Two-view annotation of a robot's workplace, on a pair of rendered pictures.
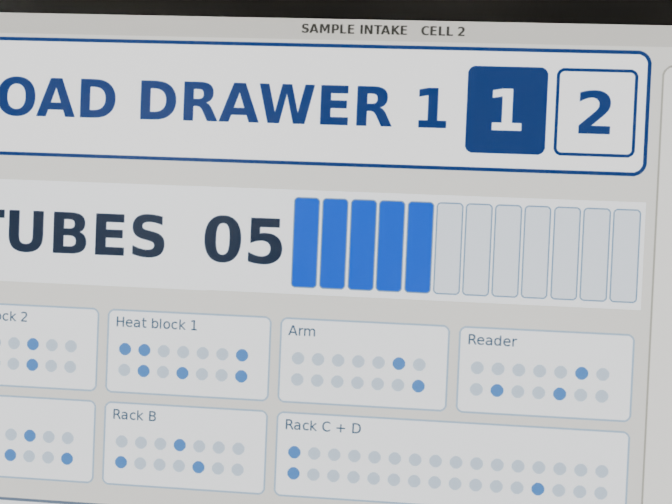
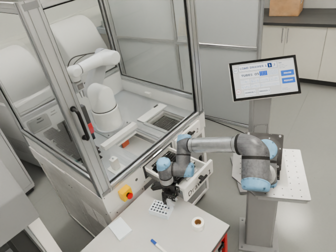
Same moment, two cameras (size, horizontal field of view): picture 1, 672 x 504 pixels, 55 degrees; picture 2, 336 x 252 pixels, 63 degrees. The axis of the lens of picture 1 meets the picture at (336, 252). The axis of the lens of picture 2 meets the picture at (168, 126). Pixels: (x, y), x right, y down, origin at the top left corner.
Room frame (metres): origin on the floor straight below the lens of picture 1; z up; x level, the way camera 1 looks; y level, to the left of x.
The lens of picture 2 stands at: (-1.72, 0.77, 2.12)
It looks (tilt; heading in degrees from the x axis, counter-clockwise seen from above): 35 degrees down; 1
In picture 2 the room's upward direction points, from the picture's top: 10 degrees counter-clockwise
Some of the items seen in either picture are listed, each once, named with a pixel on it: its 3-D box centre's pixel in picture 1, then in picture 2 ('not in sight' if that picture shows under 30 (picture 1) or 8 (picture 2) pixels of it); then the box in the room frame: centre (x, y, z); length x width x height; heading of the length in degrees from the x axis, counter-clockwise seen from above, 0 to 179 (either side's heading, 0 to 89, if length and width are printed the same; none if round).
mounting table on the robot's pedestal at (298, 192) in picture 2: not in sight; (266, 176); (-0.48, 0.19, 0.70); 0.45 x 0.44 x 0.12; 72
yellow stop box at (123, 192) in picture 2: not in sight; (125, 193); (-0.58, 1.11, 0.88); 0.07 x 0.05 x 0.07; 135
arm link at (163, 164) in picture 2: not in sight; (164, 168); (-0.67, 0.84, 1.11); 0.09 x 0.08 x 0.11; 73
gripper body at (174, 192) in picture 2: not in sight; (169, 189); (-0.67, 0.84, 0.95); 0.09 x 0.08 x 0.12; 61
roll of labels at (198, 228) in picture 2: not in sight; (198, 224); (-0.81, 0.71, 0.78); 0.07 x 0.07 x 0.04
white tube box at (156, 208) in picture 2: not in sight; (161, 209); (-0.66, 0.91, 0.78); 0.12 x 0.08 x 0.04; 61
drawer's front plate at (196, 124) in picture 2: not in sight; (187, 135); (-0.12, 0.66, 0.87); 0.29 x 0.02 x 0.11; 135
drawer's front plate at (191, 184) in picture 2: not in sight; (198, 179); (-0.57, 0.66, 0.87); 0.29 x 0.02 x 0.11; 135
